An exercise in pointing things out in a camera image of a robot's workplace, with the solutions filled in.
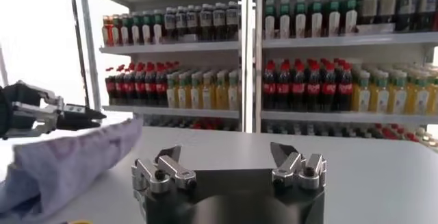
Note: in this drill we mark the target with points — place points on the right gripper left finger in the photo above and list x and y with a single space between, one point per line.
171 170

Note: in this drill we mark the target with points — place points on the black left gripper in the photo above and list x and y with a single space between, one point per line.
7 109

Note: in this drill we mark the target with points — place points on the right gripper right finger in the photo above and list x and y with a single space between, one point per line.
291 167

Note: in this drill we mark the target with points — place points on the purple printed t-shirt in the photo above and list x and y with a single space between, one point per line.
61 163

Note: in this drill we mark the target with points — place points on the red cap cola bottle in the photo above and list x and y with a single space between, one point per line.
161 90
313 90
269 90
328 90
345 90
150 90
129 90
298 90
283 90
110 90
140 90
119 90

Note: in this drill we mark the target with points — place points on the yellow juice bottle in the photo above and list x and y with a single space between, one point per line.
362 100
221 98
233 98
183 97
196 98
398 102
434 98
208 98
381 101
421 102
172 97

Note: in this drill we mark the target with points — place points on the red drink bottle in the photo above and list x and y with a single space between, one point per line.
107 35

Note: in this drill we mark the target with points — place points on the green label tea bottle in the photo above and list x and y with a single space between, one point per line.
116 33
146 33
157 33
125 33
316 25
350 23
284 26
300 26
270 26
136 33
333 24

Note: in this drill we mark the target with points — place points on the yellow round robot part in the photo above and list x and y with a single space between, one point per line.
82 222

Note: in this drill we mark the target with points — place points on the dark drink bottle grey label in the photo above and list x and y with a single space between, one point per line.
206 21
169 23
181 22
219 20
192 21
406 6
426 4
231 20

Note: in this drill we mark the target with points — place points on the dark drink bottle beige label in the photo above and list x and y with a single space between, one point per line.
386 6
367 8

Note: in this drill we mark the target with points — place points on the black slanted frame post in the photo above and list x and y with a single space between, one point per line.
79 40

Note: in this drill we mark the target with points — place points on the grey slanted frame post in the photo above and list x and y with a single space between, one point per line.
89 40

